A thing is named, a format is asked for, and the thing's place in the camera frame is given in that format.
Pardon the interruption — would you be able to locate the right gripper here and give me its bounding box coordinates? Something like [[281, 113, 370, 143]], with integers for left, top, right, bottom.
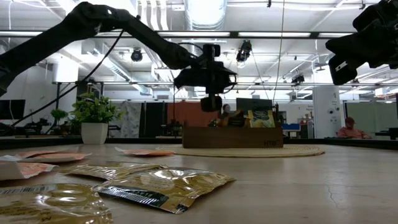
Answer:
[[325, 29, 398, 86]]

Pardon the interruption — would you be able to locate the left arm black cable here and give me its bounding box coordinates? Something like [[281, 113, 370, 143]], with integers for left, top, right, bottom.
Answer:
[[9, 29, 125, 128]]

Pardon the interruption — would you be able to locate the silver ceiling air duct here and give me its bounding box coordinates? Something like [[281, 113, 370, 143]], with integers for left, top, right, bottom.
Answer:
[[183, 0, 228, 32]]

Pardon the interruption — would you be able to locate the person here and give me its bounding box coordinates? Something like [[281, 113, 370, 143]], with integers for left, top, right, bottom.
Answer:
[[220, 103, 233, 119], [336, 116, 373, 139]]

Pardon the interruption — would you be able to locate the green plant in white pot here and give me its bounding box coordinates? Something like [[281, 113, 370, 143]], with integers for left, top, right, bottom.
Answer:
[[70, 85, 125, 146]]

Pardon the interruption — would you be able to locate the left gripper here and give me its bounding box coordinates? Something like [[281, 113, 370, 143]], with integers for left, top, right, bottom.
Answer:
[[174, 62, 237, 113]]

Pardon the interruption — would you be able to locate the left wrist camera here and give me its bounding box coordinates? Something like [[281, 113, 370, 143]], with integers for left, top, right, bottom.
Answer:
[[202, 43, 222, 63]]

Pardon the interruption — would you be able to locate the wooden tea organizer box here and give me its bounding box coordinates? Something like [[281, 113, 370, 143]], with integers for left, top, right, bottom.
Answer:
[[182, 120, 284, 149]]

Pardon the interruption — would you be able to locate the orange partition panel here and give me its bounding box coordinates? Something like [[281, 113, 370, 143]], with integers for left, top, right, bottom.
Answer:
[[166, 101, 218, 128]]

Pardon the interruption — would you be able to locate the small background potted plant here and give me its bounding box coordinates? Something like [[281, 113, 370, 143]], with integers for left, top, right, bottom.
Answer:
[[49, 109, 72, 135]]

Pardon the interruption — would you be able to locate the black ceiling spotlight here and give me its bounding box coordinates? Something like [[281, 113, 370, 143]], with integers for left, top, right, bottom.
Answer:
[[291, 73, 306, 85], [235, 40, 253, 63], [130, 48, 144, 63]]

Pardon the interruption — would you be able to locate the black beam with light strips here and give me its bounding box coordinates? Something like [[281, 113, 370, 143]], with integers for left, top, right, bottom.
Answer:
[[0, 30, 355, 40]]

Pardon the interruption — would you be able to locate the black computer monitor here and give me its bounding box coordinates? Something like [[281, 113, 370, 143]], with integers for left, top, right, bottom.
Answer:
[[235, 98, 274, 112], [0, 99, 26, 121]]

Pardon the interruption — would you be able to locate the round woven placemat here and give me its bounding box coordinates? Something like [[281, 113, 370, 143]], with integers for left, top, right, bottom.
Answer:
[[155, 144, 326, 159]]

